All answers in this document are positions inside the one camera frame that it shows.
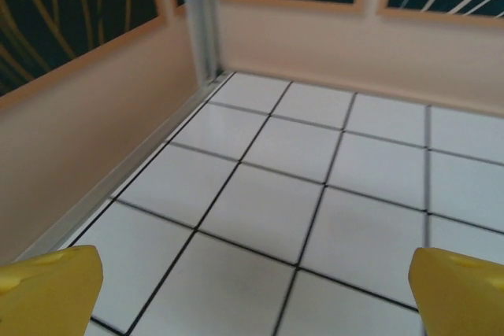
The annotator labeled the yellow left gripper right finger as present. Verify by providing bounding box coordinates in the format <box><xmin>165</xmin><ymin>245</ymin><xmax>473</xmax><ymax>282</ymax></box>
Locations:
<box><xmin>408</xmin><ymin>247</ymin><xmax>504</xmax><ymax>336</ymax></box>

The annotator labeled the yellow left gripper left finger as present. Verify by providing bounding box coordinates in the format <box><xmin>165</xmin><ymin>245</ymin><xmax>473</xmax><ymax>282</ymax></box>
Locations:
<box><xmin>0</xmin><ymin>245</ymin><xmax>105</xmax><ymax>336</ymax></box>

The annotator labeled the aluminium table edge rail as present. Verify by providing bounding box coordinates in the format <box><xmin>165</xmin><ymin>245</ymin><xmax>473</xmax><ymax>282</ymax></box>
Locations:
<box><xmin>10</xmin><ymin>71</ymin><xmax>234</xmax><ymax>267</ymax></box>

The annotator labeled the aluminium corner post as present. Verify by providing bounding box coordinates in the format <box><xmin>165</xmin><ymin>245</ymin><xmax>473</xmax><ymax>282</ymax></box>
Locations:
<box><xmin>176</xmin><ymin>0</ymin><xmax>222</xmax><ymax>90</ymax></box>

